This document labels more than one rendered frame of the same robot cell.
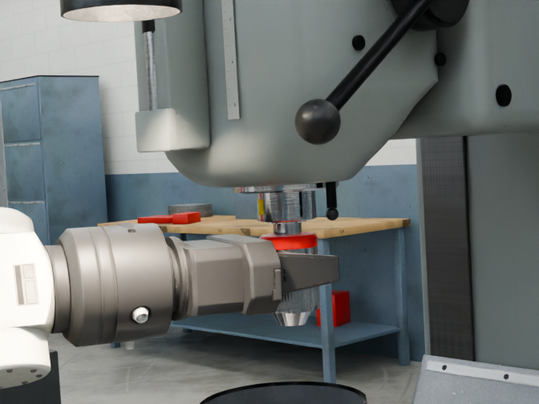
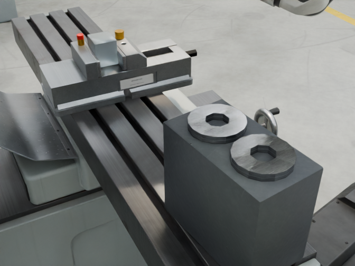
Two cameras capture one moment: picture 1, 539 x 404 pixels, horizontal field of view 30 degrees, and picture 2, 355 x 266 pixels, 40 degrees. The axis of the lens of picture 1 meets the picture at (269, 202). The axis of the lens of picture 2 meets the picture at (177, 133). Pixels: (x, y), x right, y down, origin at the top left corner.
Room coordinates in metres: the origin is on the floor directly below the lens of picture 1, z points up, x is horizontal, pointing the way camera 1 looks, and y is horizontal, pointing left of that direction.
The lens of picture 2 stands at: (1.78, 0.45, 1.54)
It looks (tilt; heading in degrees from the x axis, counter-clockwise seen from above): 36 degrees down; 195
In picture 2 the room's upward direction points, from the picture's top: straight up
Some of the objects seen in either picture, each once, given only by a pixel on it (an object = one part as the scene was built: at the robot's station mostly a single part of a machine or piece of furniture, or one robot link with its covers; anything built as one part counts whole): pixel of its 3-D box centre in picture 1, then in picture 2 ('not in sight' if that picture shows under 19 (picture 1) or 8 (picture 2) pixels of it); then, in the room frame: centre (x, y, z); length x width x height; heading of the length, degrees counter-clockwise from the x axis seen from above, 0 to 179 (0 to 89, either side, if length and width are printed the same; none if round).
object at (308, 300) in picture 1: (289, 277); not in sight; (0.81, -0.01, 1.23); 0.05 x 0.05 x 0.05
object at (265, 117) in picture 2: not in sight; (256, 128); (0.47, 0.35, 0.63); 0.16 x 0.12 x 0.12; 133
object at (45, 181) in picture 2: not in sight; (108, 129); (0.81, -0.01, 0.79); 0.50 x 0.35 x 0.12; 133
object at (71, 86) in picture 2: not in sight; (116, 66); (0.81, 0.03, 0.98); 0.35 x 0.15 x 0.11; 131
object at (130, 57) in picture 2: not in sight; (125, 50); (0.79, 0.05, 1.02); 0.12 x 0.06 x 0.04; 41
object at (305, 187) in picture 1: (285, 184); not in sight; (0.81, -0.01, 1.31); 0.09 x 0.09 x 0.01
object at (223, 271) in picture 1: (180, 280); not in sight; (0.77, 0.07, 1.24); 0.13 x 0.12 x 0.10; 22
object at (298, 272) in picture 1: (303, 272); not in sight; (0.78, -0.02, 1.24); 0.06 x 0.02 x 0.03; 112
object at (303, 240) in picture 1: (288, 240); not in sight; (0.81, -0.01, 1.26); 0.05 x 0.05 x 0.01
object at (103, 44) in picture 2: not in sight; (102, 49); (0.83, 0.00, 1.03); 0.06 x 0.05 x 0.06; 41
